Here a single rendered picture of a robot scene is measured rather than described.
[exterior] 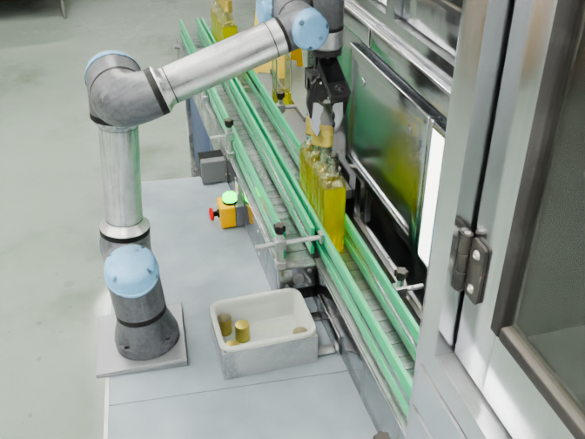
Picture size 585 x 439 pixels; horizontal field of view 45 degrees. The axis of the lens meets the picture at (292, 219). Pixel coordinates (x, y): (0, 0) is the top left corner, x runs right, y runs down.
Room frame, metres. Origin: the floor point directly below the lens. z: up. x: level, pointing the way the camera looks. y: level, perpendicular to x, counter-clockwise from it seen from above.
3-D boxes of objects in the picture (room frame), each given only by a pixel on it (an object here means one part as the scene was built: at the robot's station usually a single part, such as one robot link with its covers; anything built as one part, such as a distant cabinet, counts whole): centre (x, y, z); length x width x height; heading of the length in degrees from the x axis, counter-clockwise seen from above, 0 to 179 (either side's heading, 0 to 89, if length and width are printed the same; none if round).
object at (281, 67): (2.33, 0.04, 1.01); 0.06 x 0.06 x 0.26; 21
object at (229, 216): (1.76, 0.19, 0.79); 0.07 x 0.07 x 0.07; 16
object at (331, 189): (1.46, -0.10, 0.99); 0.06 x 0.06 x 0.21; 16
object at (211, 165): (2.03, 0.27, 0.79); 0.08 x 0.08 x 0.08; 16
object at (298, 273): (1.38, -0.01, 0.85); 0.09 x 0.04 x 0.07; 106
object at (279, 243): (1.37, 0.01, 0.95); 0.17 x 0.03 x 0.12; 106
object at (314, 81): (1.54, -0.07, 1.32); 0.09 x 0.08 x 0.12; 15
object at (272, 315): (1.23, 0.07, 0.80); 0.22 x 0.17 x 0.09; 106
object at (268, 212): (2.24, 0.26, 0.93); 1.75 x 0.01 x 0.08; 16
